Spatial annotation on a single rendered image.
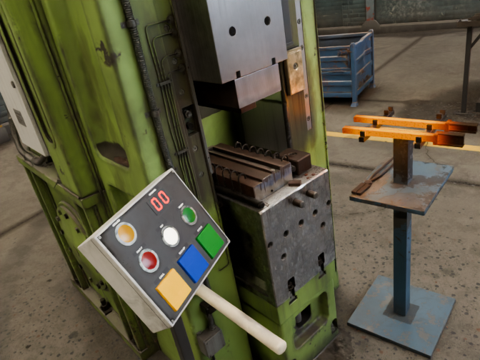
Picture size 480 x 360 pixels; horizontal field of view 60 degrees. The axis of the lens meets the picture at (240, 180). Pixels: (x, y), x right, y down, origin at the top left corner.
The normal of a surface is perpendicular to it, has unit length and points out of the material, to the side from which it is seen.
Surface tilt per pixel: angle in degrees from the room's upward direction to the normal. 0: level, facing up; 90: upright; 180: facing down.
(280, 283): 90
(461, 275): 0
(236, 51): 90
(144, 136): 90
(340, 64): 89
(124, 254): 60
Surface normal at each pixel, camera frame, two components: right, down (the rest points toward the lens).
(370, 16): -0.59, 0.45
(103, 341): -0.17, -0.88
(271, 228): 0.66, 0.24
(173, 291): 0.70, -0.40
